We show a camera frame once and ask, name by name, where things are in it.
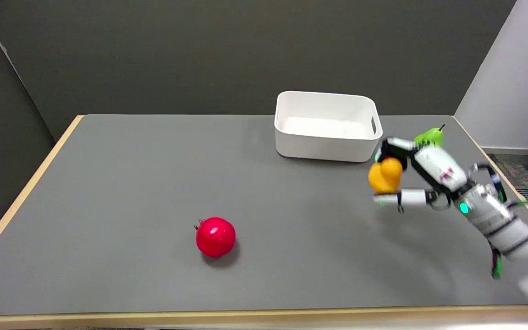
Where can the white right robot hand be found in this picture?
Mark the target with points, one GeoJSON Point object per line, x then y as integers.
{"type": "Point", "coordinates": [437, 168]}

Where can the orange yellow toy fruit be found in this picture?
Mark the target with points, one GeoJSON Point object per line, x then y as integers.
{"type": "Point", "coordinates": [384, 174]}

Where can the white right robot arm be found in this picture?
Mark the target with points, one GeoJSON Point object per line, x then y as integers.
{"type": "Point", "coordinates": [507, 229]}

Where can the white plastic box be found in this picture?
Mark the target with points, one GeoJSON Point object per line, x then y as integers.
{"type": "Point", "coordinates": [327, 126]}

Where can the green pear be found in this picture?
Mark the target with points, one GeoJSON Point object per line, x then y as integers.
{"type": "Point", "coordinates": [430, 136]}

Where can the red pomegranate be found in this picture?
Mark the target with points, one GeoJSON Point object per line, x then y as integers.
{"type": "Point", "coordinates": [215, 236]}

